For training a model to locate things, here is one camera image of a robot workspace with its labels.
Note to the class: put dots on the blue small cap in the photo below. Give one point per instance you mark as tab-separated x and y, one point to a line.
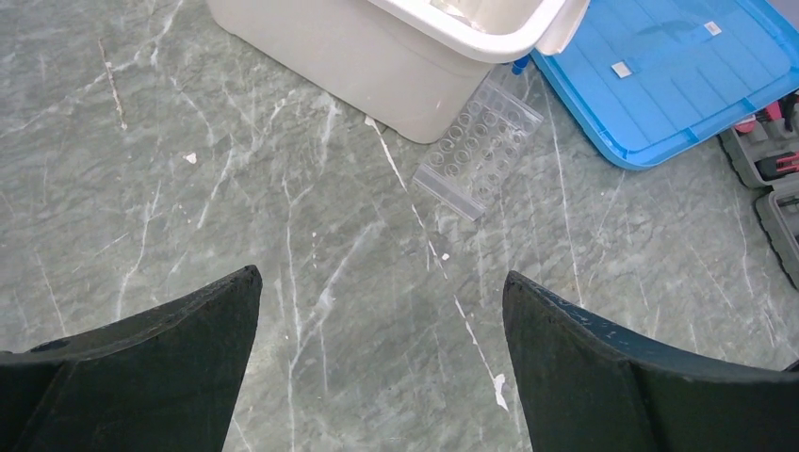
520	65

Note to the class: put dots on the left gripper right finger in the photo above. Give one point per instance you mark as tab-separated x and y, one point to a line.
586	383

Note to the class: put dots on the clear test tube rack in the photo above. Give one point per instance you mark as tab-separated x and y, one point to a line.
466	168

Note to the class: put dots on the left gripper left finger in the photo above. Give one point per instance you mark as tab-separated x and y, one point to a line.
166	379

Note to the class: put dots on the white plastic bin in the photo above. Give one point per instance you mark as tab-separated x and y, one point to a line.
411	65

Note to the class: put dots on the blue plastic tray lid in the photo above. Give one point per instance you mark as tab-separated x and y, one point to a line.
648	80

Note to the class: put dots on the grey tool set tray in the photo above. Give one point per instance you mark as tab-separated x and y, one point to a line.
763	150

